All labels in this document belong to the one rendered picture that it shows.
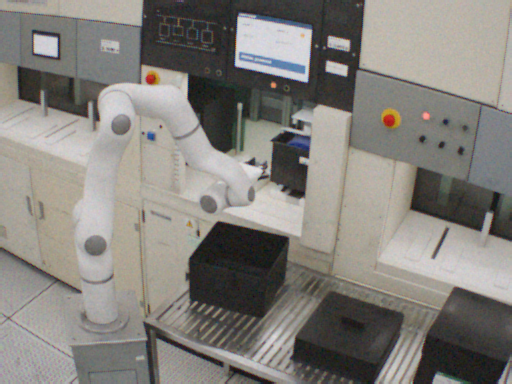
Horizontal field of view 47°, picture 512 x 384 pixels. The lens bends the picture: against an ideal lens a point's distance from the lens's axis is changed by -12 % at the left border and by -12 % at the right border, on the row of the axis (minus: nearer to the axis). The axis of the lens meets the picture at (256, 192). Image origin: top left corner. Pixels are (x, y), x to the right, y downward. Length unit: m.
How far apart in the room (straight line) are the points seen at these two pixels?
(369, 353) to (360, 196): 0.60
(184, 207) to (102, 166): 0.89
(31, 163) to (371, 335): 1.97
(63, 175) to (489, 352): 2.15
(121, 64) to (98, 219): 0.90
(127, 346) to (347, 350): 0.72
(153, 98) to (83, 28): 0.98
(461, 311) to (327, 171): 0.70
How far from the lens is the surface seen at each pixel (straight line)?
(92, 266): 2.07
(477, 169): 2.13
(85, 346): 2.17
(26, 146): 3.31
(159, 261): 2.96
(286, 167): 2.63
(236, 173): 1.96
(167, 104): 1.85
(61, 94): 3.66
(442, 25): 2.04
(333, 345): 2.03
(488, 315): 2.03
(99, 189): 1.92
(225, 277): 2.20
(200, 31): 2.39
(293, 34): 2.21
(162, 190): 2.75
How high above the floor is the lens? 2.21
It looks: 29 degrees down
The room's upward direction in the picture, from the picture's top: 4 degrees clockwise
